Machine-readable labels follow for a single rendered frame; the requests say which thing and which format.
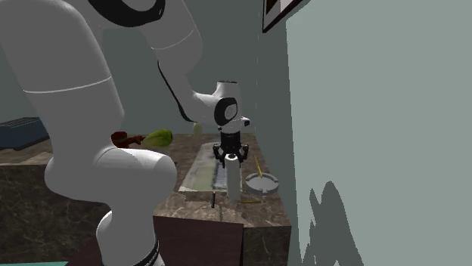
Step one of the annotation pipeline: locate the black framed wall picture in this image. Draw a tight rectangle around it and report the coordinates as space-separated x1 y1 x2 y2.
262 0 304 35

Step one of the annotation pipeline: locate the red ladle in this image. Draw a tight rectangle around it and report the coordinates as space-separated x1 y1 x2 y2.
110 131 146 150

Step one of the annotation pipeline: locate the white paper towel roll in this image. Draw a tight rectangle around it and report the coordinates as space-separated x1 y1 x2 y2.
224 153 243 202

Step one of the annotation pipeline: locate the dark maroon robot stand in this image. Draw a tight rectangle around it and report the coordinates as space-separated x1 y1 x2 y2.
67 215 244 266

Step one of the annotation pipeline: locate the blue dish rack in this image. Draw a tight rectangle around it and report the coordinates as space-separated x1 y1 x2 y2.
0 116 51 152

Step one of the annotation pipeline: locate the white round ashtray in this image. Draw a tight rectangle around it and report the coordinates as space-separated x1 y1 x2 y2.
244 172 280 196

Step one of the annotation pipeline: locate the pale rectangular sink basin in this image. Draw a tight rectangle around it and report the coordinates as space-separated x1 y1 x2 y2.
178 141 244 193

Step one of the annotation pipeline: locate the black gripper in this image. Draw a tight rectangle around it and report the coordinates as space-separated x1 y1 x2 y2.
213 131 250 164

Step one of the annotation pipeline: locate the green lettuce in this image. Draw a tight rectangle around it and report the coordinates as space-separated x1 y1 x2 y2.
141 128 174 148

